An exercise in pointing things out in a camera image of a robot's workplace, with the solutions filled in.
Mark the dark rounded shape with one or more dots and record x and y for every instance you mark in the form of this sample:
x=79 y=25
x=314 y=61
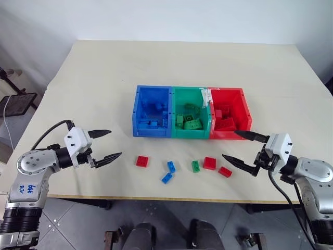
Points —
x=205 y=235
x=143 y=237

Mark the large green building block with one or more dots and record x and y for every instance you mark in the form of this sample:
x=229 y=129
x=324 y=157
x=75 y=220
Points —
x=192 y=125

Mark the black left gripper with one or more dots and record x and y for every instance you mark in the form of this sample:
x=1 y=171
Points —
x=84 y=157

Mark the small red building block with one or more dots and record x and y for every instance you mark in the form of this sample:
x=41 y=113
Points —
x=225 y=172
x=218 y=114

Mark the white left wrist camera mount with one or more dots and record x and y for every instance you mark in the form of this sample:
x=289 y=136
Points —
x=75 y=138

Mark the square red building block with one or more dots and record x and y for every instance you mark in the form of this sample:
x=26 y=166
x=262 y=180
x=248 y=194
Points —
x=210 y=163
x=142 y=161

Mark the small green building block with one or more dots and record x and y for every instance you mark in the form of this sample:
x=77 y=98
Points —
x=195 y=166

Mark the white tape strip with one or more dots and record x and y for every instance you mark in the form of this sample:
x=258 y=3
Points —
x=206 y=97

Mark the large red building block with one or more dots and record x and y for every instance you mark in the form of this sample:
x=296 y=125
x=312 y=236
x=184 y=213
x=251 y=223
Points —
x=225 y=124

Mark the black stand rod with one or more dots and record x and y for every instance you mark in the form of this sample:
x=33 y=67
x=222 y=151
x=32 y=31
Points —
x=11 y=83

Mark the square green building block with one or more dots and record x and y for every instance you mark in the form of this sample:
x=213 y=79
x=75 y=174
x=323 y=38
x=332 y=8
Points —
x=189 y=118

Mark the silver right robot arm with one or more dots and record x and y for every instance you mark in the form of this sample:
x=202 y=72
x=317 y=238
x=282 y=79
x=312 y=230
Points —
x=317 y=172

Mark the black flat plate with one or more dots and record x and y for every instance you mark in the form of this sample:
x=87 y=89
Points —
x=18 y=104

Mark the green plastic bin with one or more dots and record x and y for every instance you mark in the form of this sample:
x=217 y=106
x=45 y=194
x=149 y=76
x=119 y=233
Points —
x=190 y=133

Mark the long blue building block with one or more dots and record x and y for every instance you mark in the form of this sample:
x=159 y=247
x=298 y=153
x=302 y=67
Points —
x=148 y=125

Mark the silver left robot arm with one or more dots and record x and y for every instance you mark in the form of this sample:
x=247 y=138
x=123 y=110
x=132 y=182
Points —
x=28 y=166

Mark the rusty brown bracket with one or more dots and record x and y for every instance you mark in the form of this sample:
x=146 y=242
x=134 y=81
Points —
x=110 y=240
x=256 y=240

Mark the blue plastic bin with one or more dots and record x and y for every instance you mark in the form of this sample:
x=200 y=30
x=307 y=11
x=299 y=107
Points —
x=149 y=132

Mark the red plastic bin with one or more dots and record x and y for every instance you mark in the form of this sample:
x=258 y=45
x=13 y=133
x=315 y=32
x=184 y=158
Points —
x=242 y=104

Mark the black table frame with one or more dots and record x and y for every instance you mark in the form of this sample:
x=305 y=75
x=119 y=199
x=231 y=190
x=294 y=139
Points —
x=182 y=202

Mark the small blue building block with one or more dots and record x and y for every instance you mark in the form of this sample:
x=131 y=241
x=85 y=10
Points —
x=171 y=167
x=167 y=178

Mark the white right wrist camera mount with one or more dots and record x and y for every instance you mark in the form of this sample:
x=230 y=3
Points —
x=279 y=145

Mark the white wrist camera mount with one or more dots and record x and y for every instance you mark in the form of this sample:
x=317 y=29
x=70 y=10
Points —
x=279 y=145
x=75 y=138

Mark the narrow green building block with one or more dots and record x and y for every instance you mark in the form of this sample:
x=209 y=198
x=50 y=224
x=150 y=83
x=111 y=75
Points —
x=180 y=121

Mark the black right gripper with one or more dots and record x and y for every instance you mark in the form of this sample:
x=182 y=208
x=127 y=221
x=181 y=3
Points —
x=264 y=160

